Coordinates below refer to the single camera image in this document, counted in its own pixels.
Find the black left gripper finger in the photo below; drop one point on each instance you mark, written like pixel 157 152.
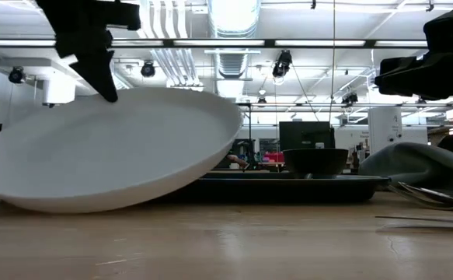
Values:
pixel 100 74

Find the white round plate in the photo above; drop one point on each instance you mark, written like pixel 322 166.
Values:
pixel 105 155

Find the grey cloth napkin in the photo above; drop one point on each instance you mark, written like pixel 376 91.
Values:
pixel 424 167

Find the black bowl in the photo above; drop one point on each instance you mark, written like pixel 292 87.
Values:
pixel 315 161

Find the black serving tray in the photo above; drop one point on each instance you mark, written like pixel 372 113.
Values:
pixel 288 190

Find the white building column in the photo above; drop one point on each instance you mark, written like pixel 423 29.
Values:
pixel 385 128
pixel 59 91

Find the black ceiling spotlight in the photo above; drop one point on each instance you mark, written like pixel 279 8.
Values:
pixel 147 70
pixel 281 64
pixel 16 75
pixel 349 98

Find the white ceiling pipe bundle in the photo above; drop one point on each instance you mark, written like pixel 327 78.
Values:
pixel 164 23

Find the long overhead light bar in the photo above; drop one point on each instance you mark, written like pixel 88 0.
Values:
pixel 218 43

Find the metal spoon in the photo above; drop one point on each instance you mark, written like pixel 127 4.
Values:
pixel 424 203

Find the black computer monitor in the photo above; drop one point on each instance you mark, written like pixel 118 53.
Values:
pixel 305 136

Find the red storage box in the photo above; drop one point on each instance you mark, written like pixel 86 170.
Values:
pixel 274 157

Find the silver ventilation duct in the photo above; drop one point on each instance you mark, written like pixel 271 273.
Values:
pixel 234 19

